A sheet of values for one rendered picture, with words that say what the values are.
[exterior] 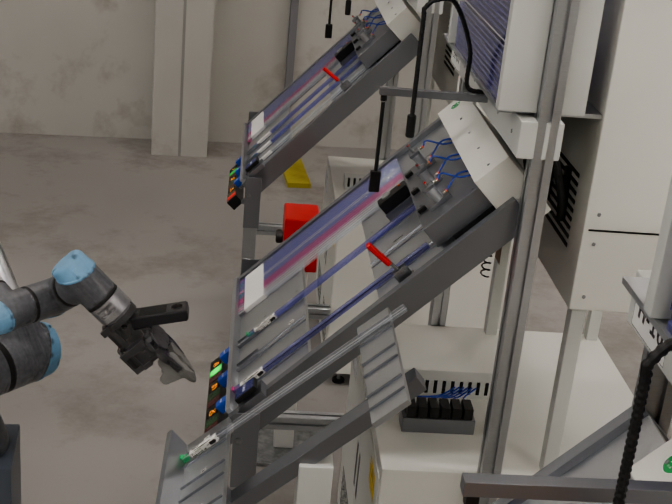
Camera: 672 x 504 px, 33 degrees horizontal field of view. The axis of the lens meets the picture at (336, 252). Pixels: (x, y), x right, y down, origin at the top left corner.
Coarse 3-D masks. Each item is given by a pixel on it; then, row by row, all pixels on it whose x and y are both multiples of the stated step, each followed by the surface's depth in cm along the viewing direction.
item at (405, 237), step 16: (416, 144) 276; (432, 144) 268; (400, 160) 275; (368, 224) 257; (384, 224) 250; (400, 224) 244; (416, 224) 238; (384, 240) 243; (400, 240) 236; (416, 240) 231; (448, 240) 220; (400, 256) 231; (432, 256) 220; (384, 272) 230; (384, 288) 224
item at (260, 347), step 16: (304, 272) 265; (288, 288) 261; (304, 288) 255; (272, 304) 260; (304, 304) 247; (256, 320) 260; (288, 320) 246; (304, 320) 239; (240, 336) 259; (256, 336) 252; (272, 336) 245; (288, 336) 239; (240, 352) 251; (256, 352) 244; (272, 352) 239; (304, 352) 227; (240, 368) 243; (256, 368) 238; (272, 368) 232
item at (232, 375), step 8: (240, 280) 287; (232, 296) 277; (232, 304) 273; (232, 312) 268; (232, 320) 264; (240, 320) 267; (232, 328) 260; (240, 328) 263; (232, 336) 256; (232, 344) 252; (232, 352) 248; (232, 360) 245; (232, 368) 242; (232, 376) 239; (232, 384) 236; (232, 392) 233; (232, 400) 230; (232, 408) 227
